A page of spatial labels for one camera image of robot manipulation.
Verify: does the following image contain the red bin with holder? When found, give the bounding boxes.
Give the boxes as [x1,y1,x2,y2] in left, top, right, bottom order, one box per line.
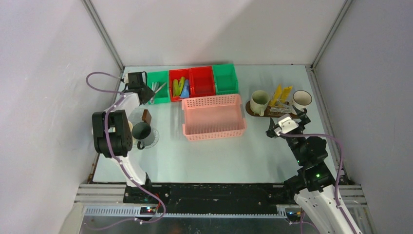
[189,66,216,98]

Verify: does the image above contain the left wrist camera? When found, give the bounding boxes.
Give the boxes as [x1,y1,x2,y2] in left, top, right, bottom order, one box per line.
[121,73,129,84]

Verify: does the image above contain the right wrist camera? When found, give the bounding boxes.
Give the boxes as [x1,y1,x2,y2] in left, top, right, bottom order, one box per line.
[275,114,299,136]

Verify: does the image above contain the white toothbrush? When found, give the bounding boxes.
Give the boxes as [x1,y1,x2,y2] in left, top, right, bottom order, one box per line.
[150,82,166,104]

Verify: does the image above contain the pink perforated basket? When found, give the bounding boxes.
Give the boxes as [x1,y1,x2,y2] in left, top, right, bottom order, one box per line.
[181,94,247,141]

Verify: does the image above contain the green bin far right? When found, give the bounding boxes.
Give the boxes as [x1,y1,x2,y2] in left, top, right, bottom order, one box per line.
[212,64,239,95]

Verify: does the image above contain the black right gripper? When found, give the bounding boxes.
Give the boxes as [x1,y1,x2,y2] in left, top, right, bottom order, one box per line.
[265,106,309,164]

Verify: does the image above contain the brown wooden toothbrush holder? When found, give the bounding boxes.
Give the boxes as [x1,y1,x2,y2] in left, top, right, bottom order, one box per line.
[141,109,152,125]

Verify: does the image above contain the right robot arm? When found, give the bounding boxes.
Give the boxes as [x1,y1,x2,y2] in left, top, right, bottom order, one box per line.
[266,111,362,234]

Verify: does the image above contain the light green mug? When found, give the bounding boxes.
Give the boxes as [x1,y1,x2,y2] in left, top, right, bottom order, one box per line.
[250,90,270,117]

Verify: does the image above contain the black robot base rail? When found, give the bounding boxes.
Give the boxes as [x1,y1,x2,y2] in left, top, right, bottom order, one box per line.
[123,183,295,215]

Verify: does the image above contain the green bin with toothbrushes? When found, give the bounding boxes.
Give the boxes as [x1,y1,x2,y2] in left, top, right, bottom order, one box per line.
[147,71,170,104]

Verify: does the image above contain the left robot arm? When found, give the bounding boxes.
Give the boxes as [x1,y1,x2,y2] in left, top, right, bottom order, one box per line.
[92,83,154,203]

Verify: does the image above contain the white mug dark rim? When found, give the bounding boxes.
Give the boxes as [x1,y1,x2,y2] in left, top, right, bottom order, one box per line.
[292,90,313,111]

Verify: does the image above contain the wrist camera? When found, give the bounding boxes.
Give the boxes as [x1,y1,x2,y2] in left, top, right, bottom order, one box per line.
[275,114,299,136]
[121,73,129,84]

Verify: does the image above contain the red bin with toothpaste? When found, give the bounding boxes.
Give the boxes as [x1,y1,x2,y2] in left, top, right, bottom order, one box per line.
[169,69,190,102]

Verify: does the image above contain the green toothpaste tube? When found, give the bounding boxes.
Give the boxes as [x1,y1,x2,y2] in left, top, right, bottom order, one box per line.
[178,77,186,95]
[172,79,180,97]

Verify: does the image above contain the black mug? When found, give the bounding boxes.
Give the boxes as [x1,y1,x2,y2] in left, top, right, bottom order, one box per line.
[131,122,155,150]

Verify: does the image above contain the brown wooden oval tray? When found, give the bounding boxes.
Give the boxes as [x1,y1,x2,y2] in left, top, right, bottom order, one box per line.
[245,101,299,119]

